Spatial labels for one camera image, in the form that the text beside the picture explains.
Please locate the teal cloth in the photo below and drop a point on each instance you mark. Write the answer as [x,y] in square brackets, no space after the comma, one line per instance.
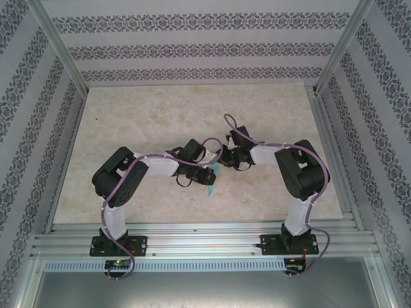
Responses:
[217,168]

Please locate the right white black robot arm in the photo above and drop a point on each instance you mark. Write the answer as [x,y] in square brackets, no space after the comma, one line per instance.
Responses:
[298,218]

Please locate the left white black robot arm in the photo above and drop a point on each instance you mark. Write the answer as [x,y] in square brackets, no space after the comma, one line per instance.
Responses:
[114,221]

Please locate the grey metal panel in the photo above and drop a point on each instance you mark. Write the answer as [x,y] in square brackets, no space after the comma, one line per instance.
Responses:
[205,290]

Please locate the small circuit board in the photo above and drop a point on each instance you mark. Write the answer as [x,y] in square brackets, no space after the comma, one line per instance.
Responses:
[293,263]
[118,264]

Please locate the aluminium mounting rail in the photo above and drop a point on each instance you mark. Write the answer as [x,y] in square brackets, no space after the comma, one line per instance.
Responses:
[205,244]

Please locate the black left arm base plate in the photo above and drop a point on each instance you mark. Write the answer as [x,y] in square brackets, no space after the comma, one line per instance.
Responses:
[139,245]

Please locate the aluminium side rail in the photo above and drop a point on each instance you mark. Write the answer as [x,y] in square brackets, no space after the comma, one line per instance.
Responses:
[74,128]
[325,128]

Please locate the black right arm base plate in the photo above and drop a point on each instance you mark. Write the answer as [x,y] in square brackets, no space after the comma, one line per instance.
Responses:
[268,245]

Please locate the aluminium frame post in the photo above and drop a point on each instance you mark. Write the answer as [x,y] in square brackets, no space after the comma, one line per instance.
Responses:
[27,285]
[383,285]
[60,45]
[343,45]

